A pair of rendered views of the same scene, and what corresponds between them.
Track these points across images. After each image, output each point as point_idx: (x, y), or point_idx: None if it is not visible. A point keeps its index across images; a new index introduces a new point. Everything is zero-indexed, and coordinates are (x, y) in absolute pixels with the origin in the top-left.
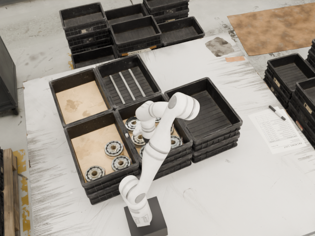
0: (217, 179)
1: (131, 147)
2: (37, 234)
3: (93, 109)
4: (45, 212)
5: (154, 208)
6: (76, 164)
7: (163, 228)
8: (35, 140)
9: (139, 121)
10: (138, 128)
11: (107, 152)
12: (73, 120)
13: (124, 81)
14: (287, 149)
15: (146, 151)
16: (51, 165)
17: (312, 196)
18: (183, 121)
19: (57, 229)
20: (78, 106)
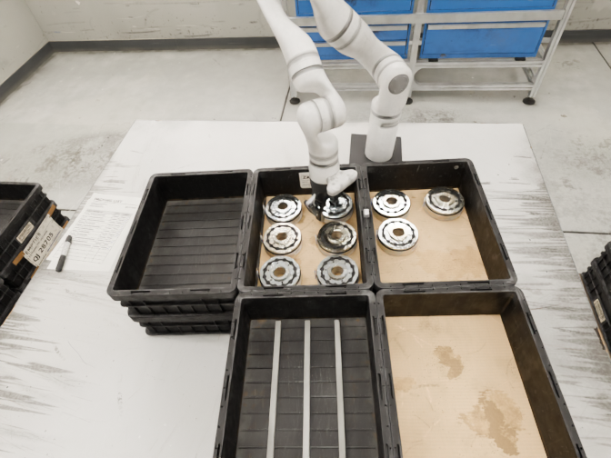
0: None
1: (365, 192)
2: (546, 204)
3: (429, 372)
4: (538, 229)
5: (358, 156)
6: (481, 193)
7: (356, 134)
8: (603, 407)
9: (333, 186)
10: (342, 176)
11: (414, 227)
12: (489, 356)
13: (305, 442)
14: (121, 198)
15: (360, 18)
16: (539, 313)
17: (159, 144)
18: (244, 206)
19: (511, 201)
20: (475, 406)
